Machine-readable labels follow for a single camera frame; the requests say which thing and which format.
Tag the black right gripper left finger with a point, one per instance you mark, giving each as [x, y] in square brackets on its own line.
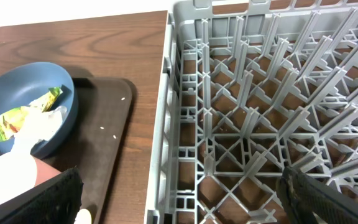
[58, 200]

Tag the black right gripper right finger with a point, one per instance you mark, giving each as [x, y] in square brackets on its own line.
[304, 199]

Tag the pink cup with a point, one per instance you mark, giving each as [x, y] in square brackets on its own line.
[21, 172]

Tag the yellow green snack wrapper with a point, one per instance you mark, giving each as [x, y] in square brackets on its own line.
[13, 121]

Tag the white tissue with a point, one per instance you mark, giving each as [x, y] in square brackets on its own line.
[38, 126]

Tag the grey dishwasher rack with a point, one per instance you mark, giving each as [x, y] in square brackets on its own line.
[245, 91]

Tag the yellow plastic spoon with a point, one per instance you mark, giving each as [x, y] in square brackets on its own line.
[83, 217]

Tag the dark brown serving tray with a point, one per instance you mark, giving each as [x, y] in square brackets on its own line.
[93, 143]

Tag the dark blue plate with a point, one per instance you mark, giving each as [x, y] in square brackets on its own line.
[28, 82]

